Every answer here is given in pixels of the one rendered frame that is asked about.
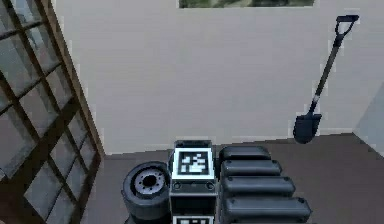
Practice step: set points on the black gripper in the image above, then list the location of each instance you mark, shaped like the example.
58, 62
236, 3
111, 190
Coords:
146, 191

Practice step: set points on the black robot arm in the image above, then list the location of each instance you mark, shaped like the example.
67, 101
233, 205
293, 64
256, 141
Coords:
256, 186

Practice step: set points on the brown framed glass door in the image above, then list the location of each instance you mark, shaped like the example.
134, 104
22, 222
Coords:
36, 110

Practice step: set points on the black shovel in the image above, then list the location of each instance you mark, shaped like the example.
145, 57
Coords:
306, 126

